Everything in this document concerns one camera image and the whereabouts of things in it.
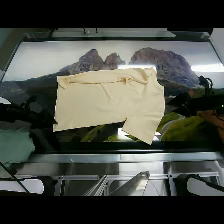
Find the brown garment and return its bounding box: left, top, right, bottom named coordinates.
left=195, top=109, right=224, bottom=145

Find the pale green garment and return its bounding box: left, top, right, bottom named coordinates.
left=0, top=128, right=36, bottom=167

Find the cream T-shirt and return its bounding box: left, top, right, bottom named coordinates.
left=52, top=67, right=166, bottom=146

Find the black cable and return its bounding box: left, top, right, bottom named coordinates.
left=0, top=161, right=32, bottom=194

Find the silver frame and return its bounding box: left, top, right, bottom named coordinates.
left=0, top=151, right=224, bottom=197

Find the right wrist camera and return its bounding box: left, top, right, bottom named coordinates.
left=198, top=75, right=215, bottom=98

